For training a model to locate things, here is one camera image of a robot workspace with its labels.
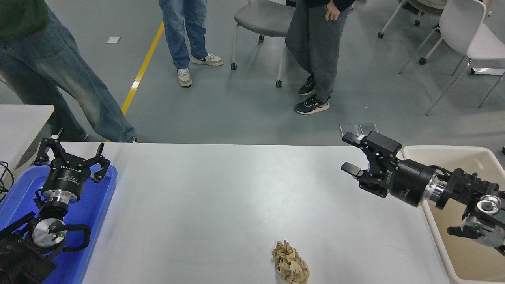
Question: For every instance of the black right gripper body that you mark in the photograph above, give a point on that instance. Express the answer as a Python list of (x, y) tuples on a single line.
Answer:
[(410, 183)]

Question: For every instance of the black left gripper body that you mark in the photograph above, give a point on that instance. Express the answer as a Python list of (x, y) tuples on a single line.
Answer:
[(67, 177)]

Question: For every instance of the tan paper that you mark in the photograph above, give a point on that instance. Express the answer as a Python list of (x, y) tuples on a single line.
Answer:
[(290, 264)]

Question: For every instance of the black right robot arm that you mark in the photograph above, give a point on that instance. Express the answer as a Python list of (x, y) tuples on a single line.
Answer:
[(465, 185)]

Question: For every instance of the person's left hand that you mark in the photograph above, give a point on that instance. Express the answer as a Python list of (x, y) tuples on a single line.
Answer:
[(332, 11)]

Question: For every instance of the clear floor plate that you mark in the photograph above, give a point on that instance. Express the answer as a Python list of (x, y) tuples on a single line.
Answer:
[(349, 127), (369, 127)]

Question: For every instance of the blue plastic tray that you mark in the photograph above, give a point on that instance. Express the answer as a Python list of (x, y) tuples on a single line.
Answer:
[(94, 205)]

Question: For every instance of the white side table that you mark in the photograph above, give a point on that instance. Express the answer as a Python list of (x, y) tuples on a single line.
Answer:
[(19, 126)]

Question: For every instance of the person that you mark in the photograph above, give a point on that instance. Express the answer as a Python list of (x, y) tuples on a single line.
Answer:
[(177, 31), (39, 59), (315, 47)]

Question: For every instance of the large pale plastic bin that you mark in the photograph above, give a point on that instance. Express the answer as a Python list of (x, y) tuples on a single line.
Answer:
[(465, 260)]

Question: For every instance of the white flat base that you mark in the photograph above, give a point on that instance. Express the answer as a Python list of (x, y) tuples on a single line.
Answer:
[(487, 70)]

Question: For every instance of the white plastic chair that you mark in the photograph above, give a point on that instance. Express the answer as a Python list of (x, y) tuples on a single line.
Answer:
[(461, 23)]

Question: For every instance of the wheeled office chair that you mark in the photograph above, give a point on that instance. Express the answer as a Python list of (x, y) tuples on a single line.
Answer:
[(428, 4)]

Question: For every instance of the grey seat wheeled chair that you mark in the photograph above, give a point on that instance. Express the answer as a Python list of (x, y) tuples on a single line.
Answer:
[(260, 17)]

